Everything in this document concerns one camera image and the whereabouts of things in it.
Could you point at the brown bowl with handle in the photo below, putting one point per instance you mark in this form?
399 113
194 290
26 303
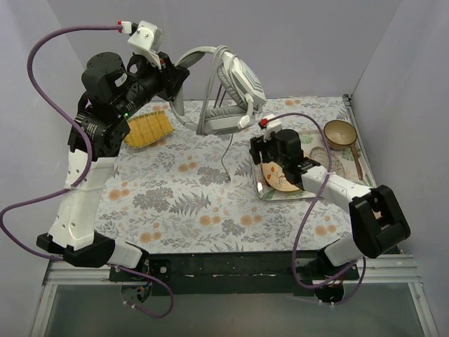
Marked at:
342 135

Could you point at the floral table mat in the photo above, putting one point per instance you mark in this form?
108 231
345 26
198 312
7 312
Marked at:
188 193

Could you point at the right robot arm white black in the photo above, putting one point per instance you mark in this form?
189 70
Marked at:
377 221

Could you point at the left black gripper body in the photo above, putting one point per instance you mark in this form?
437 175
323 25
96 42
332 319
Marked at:
174 81

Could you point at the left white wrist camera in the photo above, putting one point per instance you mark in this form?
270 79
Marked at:
146 41

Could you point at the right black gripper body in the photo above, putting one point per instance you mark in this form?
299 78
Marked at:
258 149

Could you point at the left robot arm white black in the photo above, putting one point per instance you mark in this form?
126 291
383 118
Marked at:
113 93

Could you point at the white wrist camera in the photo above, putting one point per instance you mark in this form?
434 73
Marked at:
269 125
146 41

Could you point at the speckled oval plate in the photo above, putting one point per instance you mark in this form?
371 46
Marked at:
320 155

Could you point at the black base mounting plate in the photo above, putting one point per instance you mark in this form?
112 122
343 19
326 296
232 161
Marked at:
226 273

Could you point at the white grey gaming headphones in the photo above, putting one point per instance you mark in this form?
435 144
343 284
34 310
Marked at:
232 97

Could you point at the aluminium frame rail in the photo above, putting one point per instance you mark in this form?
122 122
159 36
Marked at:
389 269

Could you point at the leaf pattern serving tray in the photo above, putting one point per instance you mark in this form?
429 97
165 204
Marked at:
310 139

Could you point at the yellow woven bamboo tray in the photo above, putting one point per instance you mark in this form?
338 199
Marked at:
147 129

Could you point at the beige bird plate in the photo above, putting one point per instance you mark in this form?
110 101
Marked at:
274 176

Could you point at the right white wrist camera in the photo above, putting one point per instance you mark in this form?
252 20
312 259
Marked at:
269 125

